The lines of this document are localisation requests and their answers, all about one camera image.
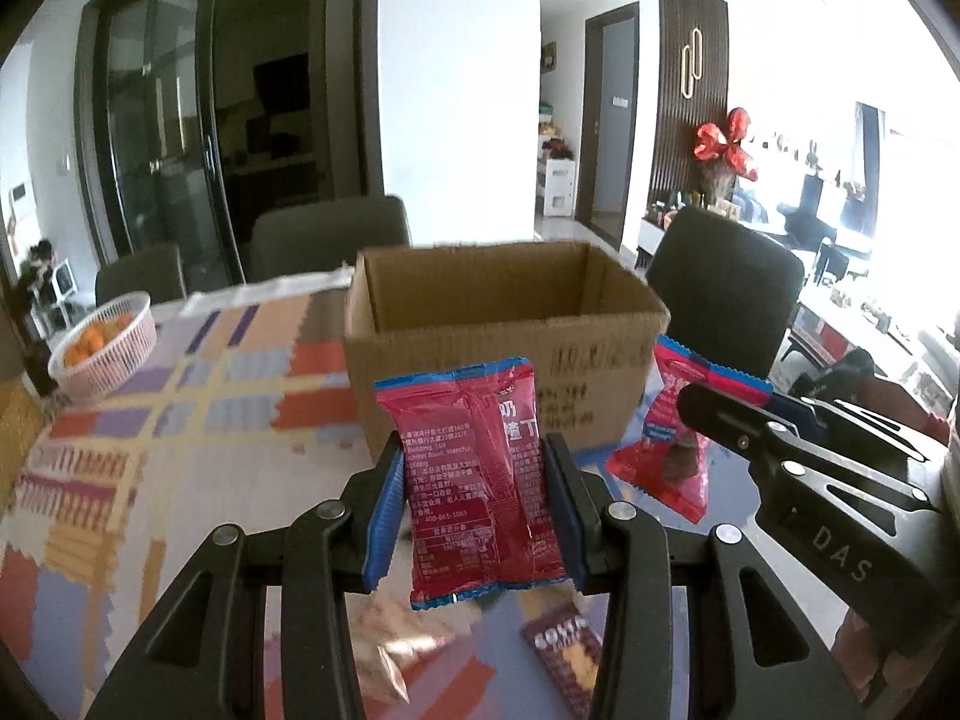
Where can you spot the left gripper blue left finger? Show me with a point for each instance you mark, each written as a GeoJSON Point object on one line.
{"type": "Point", "coordinates": [384, 511]}

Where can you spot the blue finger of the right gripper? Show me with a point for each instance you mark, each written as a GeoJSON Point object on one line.
{"type": "Point", "coordinates": [787, 408]}
{"type": "Point", "coordinates": [747, 430]}

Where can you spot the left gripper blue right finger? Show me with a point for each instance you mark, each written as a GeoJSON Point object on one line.
{"type": "Point", "coordinates": [570, 509]}

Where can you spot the red jerky snack packet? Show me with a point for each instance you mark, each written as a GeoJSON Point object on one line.
{"type": "Point", "coordinates": [667, 461]}

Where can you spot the magenta snack packet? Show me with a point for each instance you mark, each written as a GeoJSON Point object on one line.
{"type": "Point", "coordinates": [474, 481]}

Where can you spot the brown Costa biscuit packet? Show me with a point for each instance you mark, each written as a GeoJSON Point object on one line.
{"type": "Point", "coordinates": [570, 652]}

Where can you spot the beige fortune biscuits bag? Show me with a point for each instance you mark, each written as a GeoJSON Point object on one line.
{"type": "Point", "coordinates": [390, 638]}

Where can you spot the person's right hand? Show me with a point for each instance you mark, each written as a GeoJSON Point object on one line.
{"type": "Point", "coordinates": [859, 656]}

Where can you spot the dark chair right of table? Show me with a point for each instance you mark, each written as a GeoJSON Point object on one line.
{"type": "Point", "coordinates": [730, 291]}

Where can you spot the brown cardboard box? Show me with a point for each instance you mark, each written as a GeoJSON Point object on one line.
{"type": "Point", "coordinates": [588, 325]}

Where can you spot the white low cabinet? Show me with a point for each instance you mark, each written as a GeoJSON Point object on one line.
{"type": "Point", "coordinates": [650, 236]}

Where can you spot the colourful patterned table mat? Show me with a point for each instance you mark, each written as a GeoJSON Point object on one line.
{"type": "Point", "coordinates": [243, 415]}

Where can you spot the red foil balloon bow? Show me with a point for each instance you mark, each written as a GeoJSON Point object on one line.
{"type": "Point", "coordinates": [713, 142]}

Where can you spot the dark chair behind table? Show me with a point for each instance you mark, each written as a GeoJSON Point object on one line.
{"type": "Point", "coordinates": [323, 236]}

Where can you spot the white storage shelf unit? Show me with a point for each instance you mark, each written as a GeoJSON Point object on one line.
{"type": "Point", "coordinates": [556, 168]}

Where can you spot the white basket of oranges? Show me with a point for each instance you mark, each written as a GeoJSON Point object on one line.
{"type": "Point", "coordinates": [104, 350]}

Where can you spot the dark chair far left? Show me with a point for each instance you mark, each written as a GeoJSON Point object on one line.
{"type": "Point", "coordinates": [157, 271]}

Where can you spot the gold wall ornament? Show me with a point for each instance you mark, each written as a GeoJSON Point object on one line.
{"type": "Point", "coordinates": [691, 63]}

